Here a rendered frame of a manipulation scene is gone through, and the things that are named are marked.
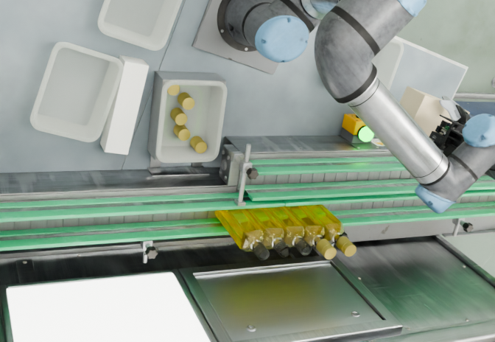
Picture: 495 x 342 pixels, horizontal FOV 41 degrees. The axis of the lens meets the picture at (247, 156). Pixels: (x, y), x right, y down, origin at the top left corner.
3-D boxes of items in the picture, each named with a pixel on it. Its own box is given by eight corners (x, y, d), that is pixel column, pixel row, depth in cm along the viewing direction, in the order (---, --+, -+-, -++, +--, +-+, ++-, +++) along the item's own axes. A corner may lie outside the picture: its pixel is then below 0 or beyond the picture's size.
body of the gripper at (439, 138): (438, 112, 157) (472, 130, 147) (463, 121, 162) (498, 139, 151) (423, 141, 159) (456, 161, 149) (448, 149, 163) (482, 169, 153)
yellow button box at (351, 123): (339, 134, 203) (351, 143, 197) (343, 111, 200) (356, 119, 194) (358, 134, 206) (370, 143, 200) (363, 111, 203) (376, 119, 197)
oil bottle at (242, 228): (213, 215, 181) (244, 256, 163) (216, 197, 179) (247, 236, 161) (233, 214, 183) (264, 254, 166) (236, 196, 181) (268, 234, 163)
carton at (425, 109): (406, 85, 167) (425, 95, 161) (451, 102, 175) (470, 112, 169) (386, 129, 170) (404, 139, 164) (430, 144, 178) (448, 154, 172)
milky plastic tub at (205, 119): (146, 150, 180) (155, 163, 172) (154, 70, 172) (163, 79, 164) (207, 149, 187) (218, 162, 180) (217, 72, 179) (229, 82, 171)
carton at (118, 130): (99, 143, 174) (104, 152, 169) (119, 54, 167) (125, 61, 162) (122, 146, 177) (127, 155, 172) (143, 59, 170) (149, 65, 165)
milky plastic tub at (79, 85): (23, 116, 165) (26, 127, 158) (51, 30, 160) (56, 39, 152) (90, 133, 173) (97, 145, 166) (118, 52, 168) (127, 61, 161)
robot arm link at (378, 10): (270, -4, 165) (340, 12, 113) (314, -48, 164) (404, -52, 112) (303, 31, 169) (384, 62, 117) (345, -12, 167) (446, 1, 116)
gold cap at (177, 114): (171, 107, 176) (175, 113, 172) (183, 107, 177) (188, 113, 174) (169, 119, 177) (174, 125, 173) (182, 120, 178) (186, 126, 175)
